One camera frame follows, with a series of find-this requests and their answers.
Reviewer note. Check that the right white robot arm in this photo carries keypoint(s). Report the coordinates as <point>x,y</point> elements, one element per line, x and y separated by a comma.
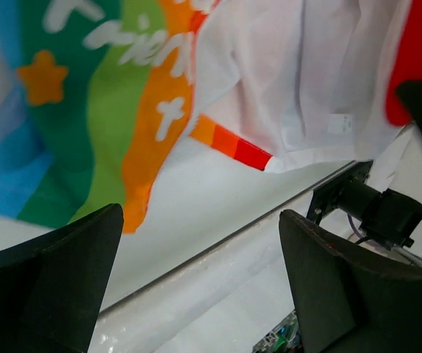
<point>389,217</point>

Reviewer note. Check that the white taped cover board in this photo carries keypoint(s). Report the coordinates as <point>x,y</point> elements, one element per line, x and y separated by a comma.
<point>225,300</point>

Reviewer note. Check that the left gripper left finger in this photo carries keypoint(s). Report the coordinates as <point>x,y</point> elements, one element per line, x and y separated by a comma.
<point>52,286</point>

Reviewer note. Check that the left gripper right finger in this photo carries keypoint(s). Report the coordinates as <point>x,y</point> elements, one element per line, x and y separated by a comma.
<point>348,298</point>

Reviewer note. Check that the rainbow red white jacket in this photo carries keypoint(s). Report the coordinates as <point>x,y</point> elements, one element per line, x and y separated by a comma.
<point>94,95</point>

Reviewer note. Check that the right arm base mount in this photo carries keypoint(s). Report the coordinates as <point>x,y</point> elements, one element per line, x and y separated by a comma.
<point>324,198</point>

